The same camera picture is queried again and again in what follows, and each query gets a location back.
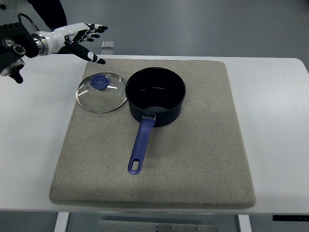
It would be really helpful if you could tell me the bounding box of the upper floor metal plate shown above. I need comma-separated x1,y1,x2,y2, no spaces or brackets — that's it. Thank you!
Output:
101,41,114,48

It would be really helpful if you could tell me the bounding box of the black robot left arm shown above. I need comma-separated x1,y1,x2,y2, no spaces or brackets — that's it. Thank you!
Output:
0,13,40,84

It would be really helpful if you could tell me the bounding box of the lower floor metal plate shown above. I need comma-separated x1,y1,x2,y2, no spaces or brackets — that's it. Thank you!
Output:
101,50,114,55

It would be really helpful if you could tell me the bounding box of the metal table base plate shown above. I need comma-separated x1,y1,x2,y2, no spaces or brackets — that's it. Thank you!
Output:
97,220,218,232

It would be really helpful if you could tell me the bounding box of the white table leg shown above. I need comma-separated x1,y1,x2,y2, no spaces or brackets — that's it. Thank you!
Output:
238,215,252,232
54,212,70,232

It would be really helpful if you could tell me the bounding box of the white table leg left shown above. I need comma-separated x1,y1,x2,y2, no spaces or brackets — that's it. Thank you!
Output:
54,212,70,232

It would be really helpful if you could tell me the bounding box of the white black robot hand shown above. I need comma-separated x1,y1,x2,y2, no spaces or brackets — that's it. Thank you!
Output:
32,23,108,65

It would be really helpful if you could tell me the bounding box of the person dark trouser leg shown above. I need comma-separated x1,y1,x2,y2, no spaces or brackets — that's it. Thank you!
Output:
27,0,68,31

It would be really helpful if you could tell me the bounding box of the table control panel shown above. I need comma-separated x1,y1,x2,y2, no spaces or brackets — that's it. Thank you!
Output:
272,215,309,222

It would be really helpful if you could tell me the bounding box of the white table leg right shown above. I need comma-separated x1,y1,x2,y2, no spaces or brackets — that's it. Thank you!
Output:
238,215,252,232

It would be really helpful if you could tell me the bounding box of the beige fabric mat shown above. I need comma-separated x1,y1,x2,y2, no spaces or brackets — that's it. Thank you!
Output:
49,58,256,209

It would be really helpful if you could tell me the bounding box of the glass pot lid blue knob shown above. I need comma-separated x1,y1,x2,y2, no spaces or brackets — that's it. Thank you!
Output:
76,72,127,113

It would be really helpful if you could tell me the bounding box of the dark blue saucepan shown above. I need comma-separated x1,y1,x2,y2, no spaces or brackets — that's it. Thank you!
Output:
125,67,186,174

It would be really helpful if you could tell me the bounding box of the floor metal plate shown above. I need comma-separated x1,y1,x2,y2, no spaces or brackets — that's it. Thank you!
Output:
101,50,114,55
101,41,114,48

